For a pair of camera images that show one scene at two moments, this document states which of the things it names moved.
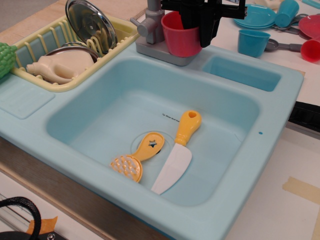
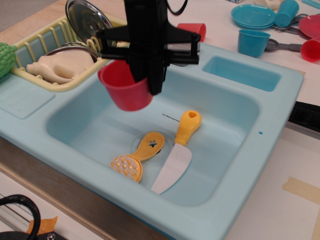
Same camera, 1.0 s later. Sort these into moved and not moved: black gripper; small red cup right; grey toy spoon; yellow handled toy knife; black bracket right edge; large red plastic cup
Moved: black gripper; large red plastic cup
Not moved: black bracket right edge; grey toy spoon; yellow handled toy knife; small red cup right
